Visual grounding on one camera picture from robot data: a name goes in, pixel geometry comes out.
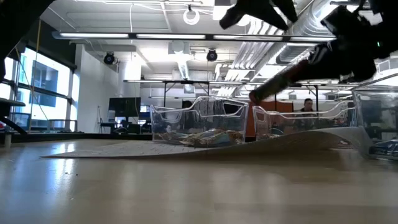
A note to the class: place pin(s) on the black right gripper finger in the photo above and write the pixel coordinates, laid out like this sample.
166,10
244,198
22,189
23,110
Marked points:
348,25
345,60

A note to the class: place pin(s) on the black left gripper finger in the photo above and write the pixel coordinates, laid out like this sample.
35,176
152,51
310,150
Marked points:
255,7
289,9

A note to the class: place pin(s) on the red granola bar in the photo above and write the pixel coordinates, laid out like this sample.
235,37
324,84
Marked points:
280,82

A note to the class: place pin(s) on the blue granola bar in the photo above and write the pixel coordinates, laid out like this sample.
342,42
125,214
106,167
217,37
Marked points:
385,147

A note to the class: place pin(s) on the clear brown granola bar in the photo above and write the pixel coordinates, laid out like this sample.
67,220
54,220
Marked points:
214,138

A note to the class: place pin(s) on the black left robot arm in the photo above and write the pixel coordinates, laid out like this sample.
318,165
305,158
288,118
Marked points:
15,25

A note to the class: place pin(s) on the person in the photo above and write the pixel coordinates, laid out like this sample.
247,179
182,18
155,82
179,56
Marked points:
307,104

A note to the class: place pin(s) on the orange partition panel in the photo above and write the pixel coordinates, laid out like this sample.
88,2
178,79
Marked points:
267,105

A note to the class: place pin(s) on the black computer monitor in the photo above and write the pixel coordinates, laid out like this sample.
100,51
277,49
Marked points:
124,106

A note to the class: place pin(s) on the grey woven table mat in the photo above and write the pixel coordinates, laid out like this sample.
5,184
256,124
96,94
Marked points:
155,149

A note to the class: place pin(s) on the silver ventilation duct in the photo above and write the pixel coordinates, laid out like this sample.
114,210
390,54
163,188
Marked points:
311,12

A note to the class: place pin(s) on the black ceiling camera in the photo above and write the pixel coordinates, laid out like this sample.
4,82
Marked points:
109,58
211,55

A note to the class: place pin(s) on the black table bracket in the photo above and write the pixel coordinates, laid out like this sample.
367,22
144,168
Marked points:
9,102

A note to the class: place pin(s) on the white short post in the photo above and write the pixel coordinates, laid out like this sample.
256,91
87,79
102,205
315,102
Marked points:
7,140

